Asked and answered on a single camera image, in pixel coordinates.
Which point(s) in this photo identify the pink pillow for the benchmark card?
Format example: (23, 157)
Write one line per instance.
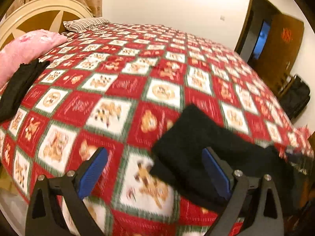
(26, 48)

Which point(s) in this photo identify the striped pillow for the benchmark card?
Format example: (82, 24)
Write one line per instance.
(80, 25)

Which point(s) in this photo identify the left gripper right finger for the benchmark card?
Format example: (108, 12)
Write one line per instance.
(265, 216)

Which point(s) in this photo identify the brown wooden door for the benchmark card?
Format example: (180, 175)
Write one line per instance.
(279, 52)

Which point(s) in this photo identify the red patchwork bear bedspread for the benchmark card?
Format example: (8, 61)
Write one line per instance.
(122, 87)

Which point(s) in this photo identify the black pants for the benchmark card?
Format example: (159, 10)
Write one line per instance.
(198, 158)

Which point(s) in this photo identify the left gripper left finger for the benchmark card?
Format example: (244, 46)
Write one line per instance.
(44, 215)

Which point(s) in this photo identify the black luggage bag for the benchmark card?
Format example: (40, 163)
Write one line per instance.
(295, 98)

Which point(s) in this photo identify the wooden chair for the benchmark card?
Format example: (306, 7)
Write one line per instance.
(286, 81)

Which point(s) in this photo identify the cream wooden headboard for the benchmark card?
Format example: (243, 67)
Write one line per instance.
(41, 14)

